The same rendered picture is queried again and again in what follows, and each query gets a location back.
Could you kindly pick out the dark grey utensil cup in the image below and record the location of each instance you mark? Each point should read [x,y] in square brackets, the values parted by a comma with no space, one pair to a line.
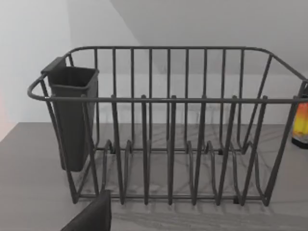
[72,115]

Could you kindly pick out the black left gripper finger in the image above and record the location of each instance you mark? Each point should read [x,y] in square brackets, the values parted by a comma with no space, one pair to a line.
[96,214]

